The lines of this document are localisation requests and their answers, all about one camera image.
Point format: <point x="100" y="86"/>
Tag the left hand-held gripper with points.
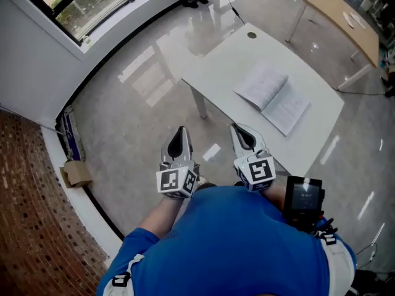
<point x="169" y="180"/>

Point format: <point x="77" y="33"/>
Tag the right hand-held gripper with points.
<point x="257" y="171"/>

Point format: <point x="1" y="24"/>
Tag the white book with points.
<point x="271" y="97"/>

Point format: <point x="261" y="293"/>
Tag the person's right forearm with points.
<point x="274" y="196"/>

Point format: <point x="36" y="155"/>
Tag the person's left forearm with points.
<point x="160" y="216"/>

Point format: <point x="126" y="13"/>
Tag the person's left shoe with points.
<point x="202" y="179"/>

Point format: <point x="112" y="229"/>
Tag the black monitor screen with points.
<point x="304" y="197"/>

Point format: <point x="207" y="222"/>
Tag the white table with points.
<point x="222" y="72"/>

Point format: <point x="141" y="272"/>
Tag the person's blue shirt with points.
<point x="231" y="245"/>

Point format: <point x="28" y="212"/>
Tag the cardboard box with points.
<point x="77" y="173"/>

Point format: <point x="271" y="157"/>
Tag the small window latch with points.
<point x="87" y="39"/>

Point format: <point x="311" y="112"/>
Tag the wooden table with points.
<point x="324" y="5"/>

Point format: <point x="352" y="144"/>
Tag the white flat piece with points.
<point x="360" y="23"/>
<point x="348" y="20"/>

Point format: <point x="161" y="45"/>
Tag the white power strip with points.
<point x="372" y="256"/>

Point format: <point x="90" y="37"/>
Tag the curved glass window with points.
<point x="92" y="8"/>

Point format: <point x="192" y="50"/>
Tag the black clamp mount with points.
<point x="308" y="224"/>

